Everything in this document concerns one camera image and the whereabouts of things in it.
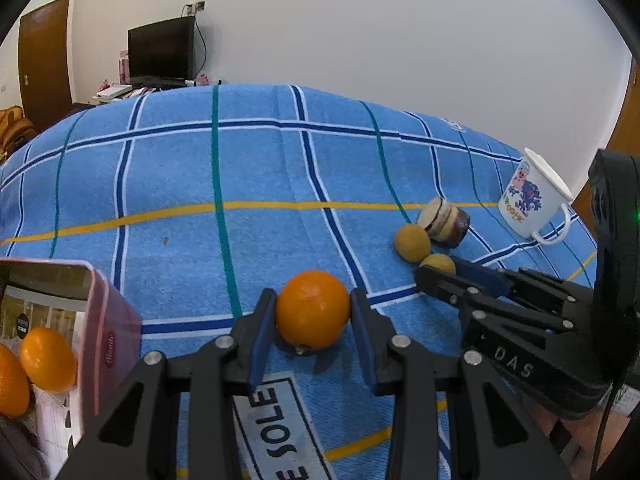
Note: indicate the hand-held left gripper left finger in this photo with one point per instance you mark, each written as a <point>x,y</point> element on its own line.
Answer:
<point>257,342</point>

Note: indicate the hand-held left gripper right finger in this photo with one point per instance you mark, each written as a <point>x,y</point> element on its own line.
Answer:
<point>362,342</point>

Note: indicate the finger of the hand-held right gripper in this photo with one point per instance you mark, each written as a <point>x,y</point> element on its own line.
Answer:
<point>445,285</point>
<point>482,276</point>

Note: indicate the yellow-brown longan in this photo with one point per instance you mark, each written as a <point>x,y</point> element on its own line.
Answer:
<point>439,261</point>
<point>412,242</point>

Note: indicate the orange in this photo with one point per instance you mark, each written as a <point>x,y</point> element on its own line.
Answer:
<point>312,310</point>
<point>47,360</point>
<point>11,382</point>

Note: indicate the rectangular metal tin box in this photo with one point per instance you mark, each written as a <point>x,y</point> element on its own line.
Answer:
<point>107,330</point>

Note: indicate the person's right forearm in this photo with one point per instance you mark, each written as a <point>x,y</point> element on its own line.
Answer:
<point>550,425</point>

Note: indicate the brown and white layered cake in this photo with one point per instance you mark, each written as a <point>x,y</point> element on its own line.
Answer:
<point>445,220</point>

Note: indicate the white printed mug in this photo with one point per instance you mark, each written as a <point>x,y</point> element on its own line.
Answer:
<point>530,200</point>

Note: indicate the blue plaid blanket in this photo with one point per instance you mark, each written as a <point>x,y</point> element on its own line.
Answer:
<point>250,185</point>

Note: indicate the white television stand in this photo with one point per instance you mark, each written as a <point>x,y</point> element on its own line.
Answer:
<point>145,87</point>

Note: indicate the flat white box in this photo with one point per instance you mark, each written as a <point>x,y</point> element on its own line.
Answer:
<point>114,91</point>

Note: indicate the pink box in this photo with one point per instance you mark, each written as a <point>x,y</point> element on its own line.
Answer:
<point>124,66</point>

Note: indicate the black flat television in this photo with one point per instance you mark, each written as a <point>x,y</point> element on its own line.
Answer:
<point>160,47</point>

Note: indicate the brown wooden door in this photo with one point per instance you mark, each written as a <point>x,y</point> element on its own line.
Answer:
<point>42,55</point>

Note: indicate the wall power socket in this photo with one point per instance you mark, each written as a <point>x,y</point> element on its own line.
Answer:
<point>195,6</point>

